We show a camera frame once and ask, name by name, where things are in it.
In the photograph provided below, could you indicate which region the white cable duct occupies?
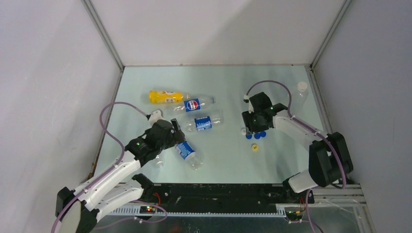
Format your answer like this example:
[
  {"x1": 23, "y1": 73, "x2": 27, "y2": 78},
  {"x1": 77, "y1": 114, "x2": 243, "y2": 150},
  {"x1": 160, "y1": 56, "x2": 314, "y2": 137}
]
[{"x1": 106, "y1": 205, "x2": 286, "y2": 217}]

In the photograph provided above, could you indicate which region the aluminium corner post right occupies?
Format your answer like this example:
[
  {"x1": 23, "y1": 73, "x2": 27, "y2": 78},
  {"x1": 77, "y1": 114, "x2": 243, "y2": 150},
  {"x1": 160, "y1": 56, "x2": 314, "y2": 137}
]
[{"x1": 310, "y1": 0, "x2": 353, "y2": 70}]

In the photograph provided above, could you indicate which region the clear bottle blue label middle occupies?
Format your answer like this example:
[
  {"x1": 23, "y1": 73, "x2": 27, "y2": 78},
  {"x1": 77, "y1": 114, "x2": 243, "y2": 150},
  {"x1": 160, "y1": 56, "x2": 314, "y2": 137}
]
[{"x1": 181, "y1": 111, "x2": 224, "y2": 133}]

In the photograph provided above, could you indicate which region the clear bottle without label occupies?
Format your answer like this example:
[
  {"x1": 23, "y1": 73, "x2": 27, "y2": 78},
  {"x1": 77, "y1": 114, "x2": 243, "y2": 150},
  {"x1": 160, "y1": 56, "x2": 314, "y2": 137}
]
[{"x1": 290, "y1": 85, "x2": 309, "y2": 115}]

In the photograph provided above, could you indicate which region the clear bottle blue label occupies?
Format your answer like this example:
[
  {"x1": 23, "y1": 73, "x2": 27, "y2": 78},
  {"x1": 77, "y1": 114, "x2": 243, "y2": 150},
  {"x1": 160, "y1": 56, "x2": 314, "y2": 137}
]
[
  {"x1": 175, "y1": 141, "x2": 203, "y2": 170},
  {"x1": 181, "y1": 111, "x2": 224, "y2": 133}
]

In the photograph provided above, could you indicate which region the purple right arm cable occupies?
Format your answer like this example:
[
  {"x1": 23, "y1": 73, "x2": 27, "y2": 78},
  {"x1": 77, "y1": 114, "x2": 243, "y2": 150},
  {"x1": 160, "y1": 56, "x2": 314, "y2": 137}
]
[{"x1": 243, "y1": 80, "x2": 347, "y2": 190}]

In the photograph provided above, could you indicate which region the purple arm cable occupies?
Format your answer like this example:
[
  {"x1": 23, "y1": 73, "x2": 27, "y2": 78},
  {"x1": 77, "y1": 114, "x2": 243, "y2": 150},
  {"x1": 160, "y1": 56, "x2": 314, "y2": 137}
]
[
  {"x1": 243, "y1": 80, "x2": 347, "y2": 190},
  {"x1": 51, "y1": 101, "x2": 168, "y2": 233}
]

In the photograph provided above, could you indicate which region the clear Pepsi label bottle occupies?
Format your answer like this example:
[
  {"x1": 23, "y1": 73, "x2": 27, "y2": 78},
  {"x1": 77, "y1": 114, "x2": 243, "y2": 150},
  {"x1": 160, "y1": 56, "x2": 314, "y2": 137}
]
[{"x1": 171, "y1": 96, "x2": 216, "y2": 114}]

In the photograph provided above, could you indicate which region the white bottle cap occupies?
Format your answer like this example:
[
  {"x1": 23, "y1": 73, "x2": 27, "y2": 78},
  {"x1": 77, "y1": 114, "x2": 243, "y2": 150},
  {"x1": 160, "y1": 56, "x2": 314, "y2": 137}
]
[{"x1": 297, "y1": 82, "x2": 308, "y2": 92}]

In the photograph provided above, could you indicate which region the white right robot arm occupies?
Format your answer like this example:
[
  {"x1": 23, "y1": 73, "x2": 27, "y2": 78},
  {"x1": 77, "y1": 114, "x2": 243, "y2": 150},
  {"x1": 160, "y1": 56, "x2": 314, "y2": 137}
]
[{"x1": 241, "y1": 92, "x2": 353, "y2": 203}]

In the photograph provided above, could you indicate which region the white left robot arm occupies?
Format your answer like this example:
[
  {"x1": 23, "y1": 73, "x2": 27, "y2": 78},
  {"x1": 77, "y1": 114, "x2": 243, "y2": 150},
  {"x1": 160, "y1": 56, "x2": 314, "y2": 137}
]
[{"x1": 51, "y1": 115, "x2": 185, "y2": 233}]

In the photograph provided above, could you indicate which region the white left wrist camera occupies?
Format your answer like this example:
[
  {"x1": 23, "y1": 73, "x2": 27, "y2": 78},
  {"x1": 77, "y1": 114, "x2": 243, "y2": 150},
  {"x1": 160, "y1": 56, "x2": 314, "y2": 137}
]
[{"x1": 148, "y1": 109, "x2": 164, "y2": 122}]

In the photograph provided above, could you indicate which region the clear bottle blue label front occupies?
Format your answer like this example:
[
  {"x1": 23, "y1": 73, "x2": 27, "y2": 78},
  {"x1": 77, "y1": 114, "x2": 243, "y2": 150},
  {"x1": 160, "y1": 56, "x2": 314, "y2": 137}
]
[{"x1": 175, "y1": 141, "x2": 203, "y2": 170}]

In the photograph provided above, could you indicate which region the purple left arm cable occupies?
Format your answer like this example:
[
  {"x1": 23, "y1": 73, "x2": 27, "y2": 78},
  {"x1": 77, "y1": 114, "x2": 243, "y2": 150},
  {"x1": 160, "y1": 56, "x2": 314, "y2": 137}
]
[{"x1": 51, "y1": 101, "x2": 168, "y2": 233}]

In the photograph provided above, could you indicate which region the yellow label bottle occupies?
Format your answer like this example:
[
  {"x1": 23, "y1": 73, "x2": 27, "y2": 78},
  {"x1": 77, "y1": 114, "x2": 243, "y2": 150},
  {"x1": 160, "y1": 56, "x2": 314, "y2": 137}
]
[{"x1": 149, "y1": 90, "x2": 184, "y2": 104}]

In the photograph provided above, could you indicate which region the aluminium corner post left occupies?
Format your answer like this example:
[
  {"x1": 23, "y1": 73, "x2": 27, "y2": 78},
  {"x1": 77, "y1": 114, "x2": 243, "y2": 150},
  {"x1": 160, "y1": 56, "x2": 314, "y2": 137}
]
[{"x1": 81, "y1": 0, "x2": 125, "y2": 72}]

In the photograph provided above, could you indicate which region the aluminium corner post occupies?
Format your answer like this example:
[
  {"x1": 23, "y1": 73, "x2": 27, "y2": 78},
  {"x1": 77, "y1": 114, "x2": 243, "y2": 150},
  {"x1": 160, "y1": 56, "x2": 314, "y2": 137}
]
[
  {"x1": 310, "y1": 0, "x2": 353, "y2": 70},
  {"x1": 81, "y1": 0, "x2": 125, "y2": 72}
]

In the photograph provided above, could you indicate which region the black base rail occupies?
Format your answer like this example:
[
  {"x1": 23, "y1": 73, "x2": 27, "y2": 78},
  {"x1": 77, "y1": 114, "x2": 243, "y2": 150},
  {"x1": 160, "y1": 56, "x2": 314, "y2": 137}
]
[{"x1": 139, "y1": 183, "x2": 302, "y2": 213}]

